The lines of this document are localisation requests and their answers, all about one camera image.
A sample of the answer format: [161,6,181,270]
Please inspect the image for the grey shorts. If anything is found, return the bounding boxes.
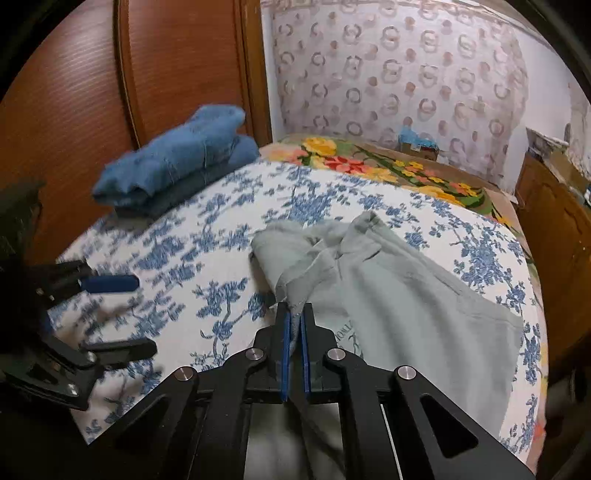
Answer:
[250,210,525,480]

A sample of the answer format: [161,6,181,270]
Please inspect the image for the blue floral bedsheet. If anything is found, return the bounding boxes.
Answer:
[50,161,545,459]

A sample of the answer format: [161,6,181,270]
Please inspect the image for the folded blue jeans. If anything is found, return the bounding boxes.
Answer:
[92,104,259,219]

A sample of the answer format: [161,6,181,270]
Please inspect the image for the floral colourful blanket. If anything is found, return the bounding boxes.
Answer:
[260,134,523,236]

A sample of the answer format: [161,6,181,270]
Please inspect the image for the wooden dresser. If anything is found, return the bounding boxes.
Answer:
[515,155,590,367]

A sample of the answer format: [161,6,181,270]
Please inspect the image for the cardboard box with blue cloth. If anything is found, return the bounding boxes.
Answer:
[399,126,440,161]

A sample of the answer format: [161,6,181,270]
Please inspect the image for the circle patterned curtain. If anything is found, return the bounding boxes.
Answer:
[266,1,529,188]

